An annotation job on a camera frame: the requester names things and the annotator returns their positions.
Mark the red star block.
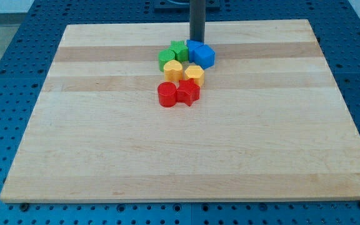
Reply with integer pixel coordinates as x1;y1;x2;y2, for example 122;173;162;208
177;78;200;106

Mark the green star block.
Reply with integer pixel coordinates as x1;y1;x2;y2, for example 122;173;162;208
169;41;189;63

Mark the red cylinder block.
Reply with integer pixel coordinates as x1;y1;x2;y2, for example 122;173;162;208
157;82;177;108

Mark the yellow hexagon block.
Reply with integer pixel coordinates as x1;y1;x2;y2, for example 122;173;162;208
184;65;205;87

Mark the yellow heart block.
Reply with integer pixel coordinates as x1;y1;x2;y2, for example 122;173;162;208
163;60;183;82

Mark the green cylinder block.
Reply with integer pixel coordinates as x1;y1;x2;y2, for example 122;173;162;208
158;49;176;72

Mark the blue block behind cube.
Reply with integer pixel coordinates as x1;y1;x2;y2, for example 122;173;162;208
186;39;204;63

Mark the light wooden board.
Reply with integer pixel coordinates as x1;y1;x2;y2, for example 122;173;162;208
0;19;360;203

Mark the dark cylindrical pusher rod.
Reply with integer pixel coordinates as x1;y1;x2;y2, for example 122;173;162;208
189;0;206;43

